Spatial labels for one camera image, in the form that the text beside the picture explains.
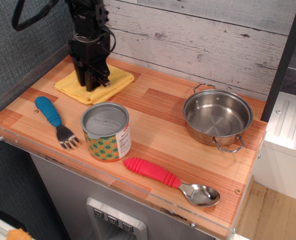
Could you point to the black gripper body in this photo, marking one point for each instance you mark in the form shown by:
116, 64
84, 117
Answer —
91, 53

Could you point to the grey toy dispenser panel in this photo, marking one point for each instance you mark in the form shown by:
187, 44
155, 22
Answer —
110, 223

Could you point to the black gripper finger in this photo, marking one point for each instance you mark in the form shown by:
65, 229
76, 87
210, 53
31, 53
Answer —
96, 79
80, 71

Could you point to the patterned can with grey lid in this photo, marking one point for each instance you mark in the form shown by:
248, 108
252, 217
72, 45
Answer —
107, 132

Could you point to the small steel pot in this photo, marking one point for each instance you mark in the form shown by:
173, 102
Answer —
217, 117

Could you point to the red handled spoon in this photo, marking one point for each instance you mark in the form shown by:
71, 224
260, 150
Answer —
197, 194

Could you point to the blue handled fork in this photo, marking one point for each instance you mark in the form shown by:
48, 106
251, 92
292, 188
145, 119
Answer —
65, 136

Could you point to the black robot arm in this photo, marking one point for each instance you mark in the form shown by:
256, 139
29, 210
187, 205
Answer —
89, 18

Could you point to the dark vertical post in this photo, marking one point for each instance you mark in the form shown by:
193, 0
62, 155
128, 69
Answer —
280, 74

